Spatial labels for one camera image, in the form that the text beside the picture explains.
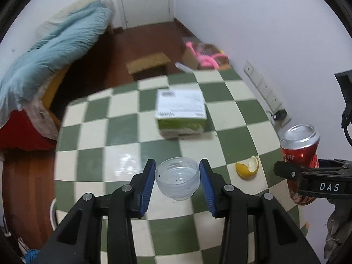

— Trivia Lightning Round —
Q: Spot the white wall outlet strip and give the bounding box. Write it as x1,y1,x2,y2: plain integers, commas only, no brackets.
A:
243,60,292,127

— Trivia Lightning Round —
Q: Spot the wooden bed frame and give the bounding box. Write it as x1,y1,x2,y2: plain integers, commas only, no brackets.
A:
47,23,114,127

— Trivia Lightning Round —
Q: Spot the cream pillow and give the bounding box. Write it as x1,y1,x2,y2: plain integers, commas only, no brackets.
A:
36,0,115,33

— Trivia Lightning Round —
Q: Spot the black charger plug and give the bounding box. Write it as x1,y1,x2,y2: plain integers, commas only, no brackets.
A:
270,110,288,121

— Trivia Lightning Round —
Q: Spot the brown cardboard box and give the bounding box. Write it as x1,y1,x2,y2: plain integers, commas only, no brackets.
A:
181,37,232,71

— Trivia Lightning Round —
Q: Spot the clear plastic cup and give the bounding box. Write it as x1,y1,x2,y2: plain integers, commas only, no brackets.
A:
154,156,201,201

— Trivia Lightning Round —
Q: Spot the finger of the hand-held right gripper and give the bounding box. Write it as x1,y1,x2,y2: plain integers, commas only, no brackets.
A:
318,159,352,169
273,161,352,199

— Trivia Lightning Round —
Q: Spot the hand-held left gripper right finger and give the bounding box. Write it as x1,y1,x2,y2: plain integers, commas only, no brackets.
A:
198,159,321,264

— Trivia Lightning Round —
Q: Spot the pink white patterned cloth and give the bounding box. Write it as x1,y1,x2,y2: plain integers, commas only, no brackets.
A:
27,84,60,141

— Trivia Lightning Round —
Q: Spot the green white checkered tablecloth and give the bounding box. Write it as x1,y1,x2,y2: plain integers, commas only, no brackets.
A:
53,69,308,264

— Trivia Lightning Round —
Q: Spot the white paper slip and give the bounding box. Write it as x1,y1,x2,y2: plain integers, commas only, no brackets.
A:
175,62,193,74

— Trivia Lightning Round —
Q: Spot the light blue duvet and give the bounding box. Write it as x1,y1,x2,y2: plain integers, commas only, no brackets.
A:
0,1,112,122

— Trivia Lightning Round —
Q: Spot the red drink can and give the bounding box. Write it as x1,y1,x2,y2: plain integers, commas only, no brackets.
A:
280,124,321,206

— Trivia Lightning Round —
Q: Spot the white door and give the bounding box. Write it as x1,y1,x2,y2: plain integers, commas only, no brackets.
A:
115,0,176,30

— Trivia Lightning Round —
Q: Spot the pink plush toy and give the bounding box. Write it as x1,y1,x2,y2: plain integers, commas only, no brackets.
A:
185,41,230,69

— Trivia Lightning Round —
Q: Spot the small wooden stool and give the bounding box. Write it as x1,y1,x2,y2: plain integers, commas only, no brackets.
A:
126,52,171,82

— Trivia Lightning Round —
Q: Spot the blue cloth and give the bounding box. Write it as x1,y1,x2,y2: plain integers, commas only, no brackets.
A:
24,249,42,264

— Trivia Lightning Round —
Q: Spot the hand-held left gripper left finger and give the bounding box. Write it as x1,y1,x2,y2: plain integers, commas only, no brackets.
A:
34,159,157,264

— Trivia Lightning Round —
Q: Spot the white green cardboard box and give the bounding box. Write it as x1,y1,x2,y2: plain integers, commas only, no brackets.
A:
155,89,208,139

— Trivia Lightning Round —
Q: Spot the white round trash bin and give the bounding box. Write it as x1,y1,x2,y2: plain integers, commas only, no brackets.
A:
49,197,59,231

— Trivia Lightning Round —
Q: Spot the red bed sheet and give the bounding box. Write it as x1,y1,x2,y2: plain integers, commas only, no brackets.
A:
0,109,57,151

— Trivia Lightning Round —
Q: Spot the yellow orange peel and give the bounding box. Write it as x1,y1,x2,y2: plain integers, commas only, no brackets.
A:
235,155,260,181

